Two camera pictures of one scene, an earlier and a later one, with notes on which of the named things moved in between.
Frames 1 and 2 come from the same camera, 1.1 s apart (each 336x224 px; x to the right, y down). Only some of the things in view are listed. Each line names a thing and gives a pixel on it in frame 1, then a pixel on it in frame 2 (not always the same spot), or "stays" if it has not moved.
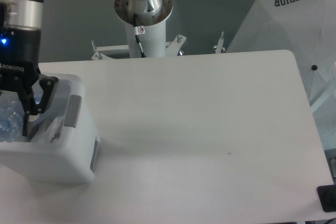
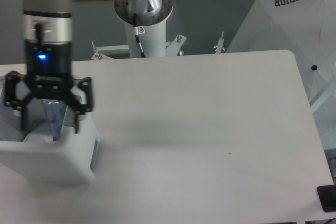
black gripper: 20,59 -> 49,71
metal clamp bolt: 219,48 stays
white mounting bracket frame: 172,48 stays
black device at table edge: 327,194 stays
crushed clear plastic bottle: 11,116 -> 55,110
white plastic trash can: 71,158 stays
